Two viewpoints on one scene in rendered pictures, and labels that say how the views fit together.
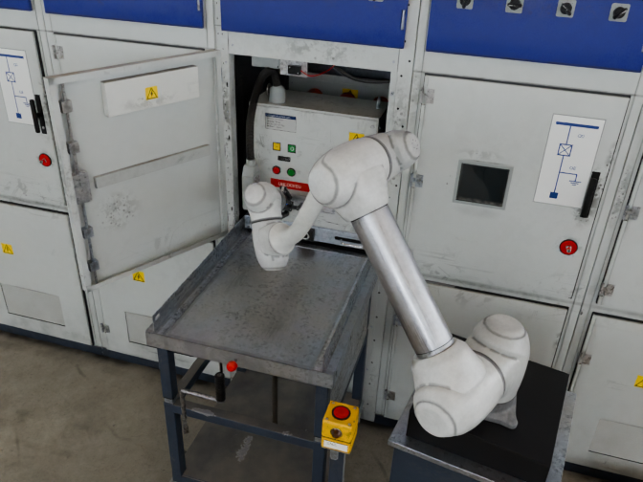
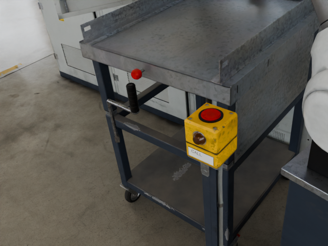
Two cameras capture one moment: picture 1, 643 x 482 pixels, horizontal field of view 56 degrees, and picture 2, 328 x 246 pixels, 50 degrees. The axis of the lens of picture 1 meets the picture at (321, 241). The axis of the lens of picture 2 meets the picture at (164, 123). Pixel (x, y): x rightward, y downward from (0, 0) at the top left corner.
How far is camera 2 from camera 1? 101 cm
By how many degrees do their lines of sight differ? 25
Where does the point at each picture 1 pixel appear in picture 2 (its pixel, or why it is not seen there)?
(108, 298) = not seen: hidden behind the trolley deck
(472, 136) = not seen: outside the picture
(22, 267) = (69, 30)
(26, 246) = not seen: hidden behind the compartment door
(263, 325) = (181, 44)
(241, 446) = (179, 169)
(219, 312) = (148, 33)
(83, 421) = (90, 136)
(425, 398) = (318, 85)
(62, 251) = (87, 16)
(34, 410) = (65, 125)
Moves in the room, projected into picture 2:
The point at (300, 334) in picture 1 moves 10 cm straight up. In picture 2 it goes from (214, 52) to (213, 20)
